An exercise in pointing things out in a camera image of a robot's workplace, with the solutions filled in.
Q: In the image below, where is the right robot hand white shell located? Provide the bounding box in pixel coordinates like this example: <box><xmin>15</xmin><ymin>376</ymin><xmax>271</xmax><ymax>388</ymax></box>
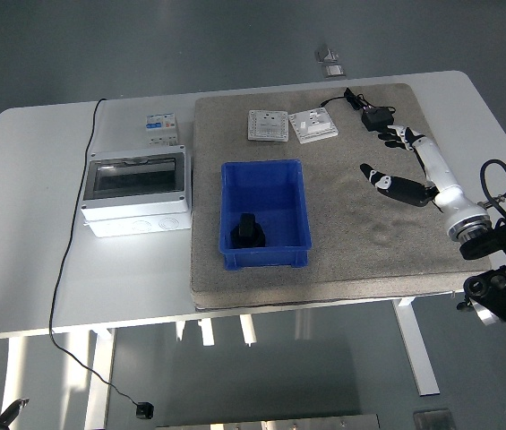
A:
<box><xmin>359</xmin><ymin>125</ymin><xmax>478</xmax><ymax>226</ymax></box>

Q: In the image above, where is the black hexagonal nut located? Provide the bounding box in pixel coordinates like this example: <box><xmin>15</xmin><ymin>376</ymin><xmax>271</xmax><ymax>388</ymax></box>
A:
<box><xmin>236</xmin><ymin>213</ymin><xmax>257</xmax><ymax>241</ymax></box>
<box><xmin>228</xmin><ymin>228</ymin><xmax>266</xmax><ymax>250</ymax></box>

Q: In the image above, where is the blue plastic box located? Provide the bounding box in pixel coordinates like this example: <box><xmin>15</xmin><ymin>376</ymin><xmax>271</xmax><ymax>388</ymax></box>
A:
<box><xmin>219</xmin><ymin>159</ymin><xmax>313</xmax><ymax>271</ymax></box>

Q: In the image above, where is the grey electrical distribution box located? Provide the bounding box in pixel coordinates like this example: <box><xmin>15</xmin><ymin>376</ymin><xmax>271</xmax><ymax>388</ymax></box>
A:
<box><xmin>80</xmin><ymin>143</ymin><xmax>193</xmax><ymax>238</ymax></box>

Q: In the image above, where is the white table leg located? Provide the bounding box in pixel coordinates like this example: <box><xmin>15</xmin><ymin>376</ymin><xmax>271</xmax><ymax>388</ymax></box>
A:
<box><xmin>0</xmin><ymin>335</ymin><xmax>28</xmax><ymax>407</ymax></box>
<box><xmin>390</xmin><ymin>297</ymin><xmax>441</xmax><ymax>398</ymax></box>
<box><xmin>84</xmin><ymin>328</ymin><xmax>117</xmax><ymax>430</ymax></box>

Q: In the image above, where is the black power adapter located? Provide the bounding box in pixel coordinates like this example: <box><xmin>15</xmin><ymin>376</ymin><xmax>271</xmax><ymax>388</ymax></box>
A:
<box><xmin>360</xmin><ymin>107</ymin><xmax>394</xmax><ymax>133</ymax></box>

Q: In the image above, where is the grey-brown foam mat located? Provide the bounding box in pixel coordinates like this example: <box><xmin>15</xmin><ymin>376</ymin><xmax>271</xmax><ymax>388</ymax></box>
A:
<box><xmin>188</xmin><ymin>82</ymin><xmax>493</xmax><ymax>310</ymax></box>

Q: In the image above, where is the open metal floor socket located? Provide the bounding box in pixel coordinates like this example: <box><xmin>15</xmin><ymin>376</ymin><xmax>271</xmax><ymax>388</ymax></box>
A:
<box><xmin>314</xmin><ymin>43</ymin><xmax>339</xmax><ymax>63</ymax></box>

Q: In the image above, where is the grey floor plate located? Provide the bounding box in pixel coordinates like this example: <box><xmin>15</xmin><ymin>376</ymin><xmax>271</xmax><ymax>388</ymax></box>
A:
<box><xmin>413</xmin><ymin>408</ymin><xmax>455</xmax><ymax>430</ymax></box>

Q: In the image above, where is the white circuit breaker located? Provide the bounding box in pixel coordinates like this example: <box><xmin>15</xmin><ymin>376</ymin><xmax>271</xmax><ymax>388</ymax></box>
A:
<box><xmin>144</xmin><ymin>111</ymin><xmax>181</xmax><ymax>148</ymax></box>

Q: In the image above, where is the silver metal plate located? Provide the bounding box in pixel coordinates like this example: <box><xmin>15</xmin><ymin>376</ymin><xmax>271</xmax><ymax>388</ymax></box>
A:
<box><xmin>156</xmin><ymin>414</ymin><xmax>382</xmax><ymax>430</ymax></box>

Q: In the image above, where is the black adapter cord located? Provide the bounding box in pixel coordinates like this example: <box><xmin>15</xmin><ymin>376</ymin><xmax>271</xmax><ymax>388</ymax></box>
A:
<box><xmin>322</xmin><ymin>87</ymin><xmax>397</xmax><ymax>118</ymax></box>

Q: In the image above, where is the long black cable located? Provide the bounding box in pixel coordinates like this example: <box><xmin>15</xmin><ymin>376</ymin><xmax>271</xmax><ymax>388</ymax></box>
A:
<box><xmin>48</xmin><ymin>97</ymin><xmax>142</xmax><ymax>407</ymax></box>

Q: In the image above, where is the white wall switch socket panel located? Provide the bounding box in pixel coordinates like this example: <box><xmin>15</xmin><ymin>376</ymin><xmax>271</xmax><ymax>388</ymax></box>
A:
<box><xmin>288</xmin><ymin>107</ymin><xmax>339</xmax><ymax>144</ymax></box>

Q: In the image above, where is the white table frame bracket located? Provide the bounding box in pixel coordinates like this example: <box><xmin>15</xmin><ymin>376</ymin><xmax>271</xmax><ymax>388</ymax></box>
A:
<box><xmin>238</xmin><ymin>313</ymin><xmax>258</xmax><ymax>348</ymax></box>
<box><xmin>174</xmin><ymin>318</ymin><xmax>216</xmax><ymax>347</ymax></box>

